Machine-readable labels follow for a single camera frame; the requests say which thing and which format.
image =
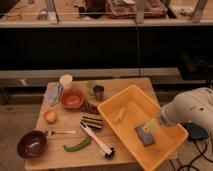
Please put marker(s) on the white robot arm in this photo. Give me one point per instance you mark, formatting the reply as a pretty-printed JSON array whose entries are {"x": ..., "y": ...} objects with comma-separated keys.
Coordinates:
[{"x": 191, "y": 106}]

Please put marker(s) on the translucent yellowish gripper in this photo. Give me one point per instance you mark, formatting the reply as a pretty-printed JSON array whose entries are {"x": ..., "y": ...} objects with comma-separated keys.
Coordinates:
[{"x": 153, "y": 124}]

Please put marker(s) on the white black dish brush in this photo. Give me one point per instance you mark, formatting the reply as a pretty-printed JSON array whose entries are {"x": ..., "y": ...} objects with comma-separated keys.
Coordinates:
[{"x": 108, "y": 152}]

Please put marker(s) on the green round object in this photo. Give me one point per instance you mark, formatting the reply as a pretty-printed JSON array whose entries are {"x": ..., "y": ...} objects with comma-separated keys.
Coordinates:
[{"x": 90, "y": 85}]

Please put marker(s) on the grey blue cloth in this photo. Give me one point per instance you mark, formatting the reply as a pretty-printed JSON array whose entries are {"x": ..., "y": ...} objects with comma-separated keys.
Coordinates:
[{"x": 52, "y": 95}]

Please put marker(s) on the white cup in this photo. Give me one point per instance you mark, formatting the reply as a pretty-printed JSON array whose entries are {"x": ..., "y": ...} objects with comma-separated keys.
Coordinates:
[{"x": 66, "y": 81}]

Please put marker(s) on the apple toy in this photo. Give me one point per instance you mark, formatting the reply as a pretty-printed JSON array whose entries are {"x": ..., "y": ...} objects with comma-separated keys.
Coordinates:
[{"x": 50, "y": 117}]

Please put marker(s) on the dark purple bowl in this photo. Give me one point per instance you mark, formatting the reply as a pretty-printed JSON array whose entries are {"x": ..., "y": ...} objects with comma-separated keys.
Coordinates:
[{"x": 32, "y": 145}]

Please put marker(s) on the wooden table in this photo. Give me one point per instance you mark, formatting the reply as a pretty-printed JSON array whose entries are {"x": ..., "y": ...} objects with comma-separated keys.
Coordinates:
[{"x": 88, "y": 158}]

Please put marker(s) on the yellow banana toy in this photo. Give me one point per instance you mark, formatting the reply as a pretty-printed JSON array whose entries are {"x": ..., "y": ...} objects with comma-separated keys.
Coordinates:
[{"x": 120, "y": 115}]

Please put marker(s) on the blue sponge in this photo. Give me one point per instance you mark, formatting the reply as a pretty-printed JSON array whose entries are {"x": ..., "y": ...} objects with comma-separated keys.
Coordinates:
[{"x": 146, "y": 138}]

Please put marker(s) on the dark grapes toy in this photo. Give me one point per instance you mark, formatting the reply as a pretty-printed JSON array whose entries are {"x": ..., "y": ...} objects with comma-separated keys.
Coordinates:
[{"x": 89, "y": 108}]

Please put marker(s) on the silver metal fork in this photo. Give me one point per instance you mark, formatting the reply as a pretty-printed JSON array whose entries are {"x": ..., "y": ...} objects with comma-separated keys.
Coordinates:
[{"x": 51, "y": 132}]

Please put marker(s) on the dark blue foot pedal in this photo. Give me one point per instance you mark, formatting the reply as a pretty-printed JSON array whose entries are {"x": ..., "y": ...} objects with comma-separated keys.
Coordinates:
[{"x": 195, "y": 132}]

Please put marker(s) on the green pepper toy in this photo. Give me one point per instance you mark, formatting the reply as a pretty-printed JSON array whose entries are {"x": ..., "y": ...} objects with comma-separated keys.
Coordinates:
[{"x": 84, "y": 143}]

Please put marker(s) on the orange bowl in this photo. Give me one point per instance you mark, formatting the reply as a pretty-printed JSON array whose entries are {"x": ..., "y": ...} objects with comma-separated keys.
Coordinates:
[{"x": 72, "y": 98}]

